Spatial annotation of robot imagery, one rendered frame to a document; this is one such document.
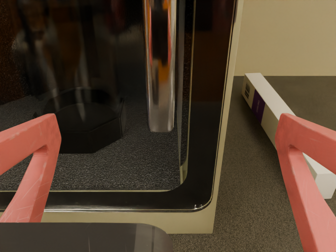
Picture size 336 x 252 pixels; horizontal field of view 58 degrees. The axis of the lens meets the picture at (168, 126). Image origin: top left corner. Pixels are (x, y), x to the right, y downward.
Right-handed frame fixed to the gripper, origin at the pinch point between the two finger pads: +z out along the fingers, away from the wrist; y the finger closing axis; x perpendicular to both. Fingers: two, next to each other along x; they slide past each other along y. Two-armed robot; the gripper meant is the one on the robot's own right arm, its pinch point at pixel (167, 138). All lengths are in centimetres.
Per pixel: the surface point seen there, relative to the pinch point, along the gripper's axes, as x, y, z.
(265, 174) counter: 21.3, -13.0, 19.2
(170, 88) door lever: 0.1, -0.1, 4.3
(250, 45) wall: 16, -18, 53
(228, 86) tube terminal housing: 3.3, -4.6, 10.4
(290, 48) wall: 17, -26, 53
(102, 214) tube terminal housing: 17.8, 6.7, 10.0
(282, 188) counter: 21.2, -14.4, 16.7
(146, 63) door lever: -1.3, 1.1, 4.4
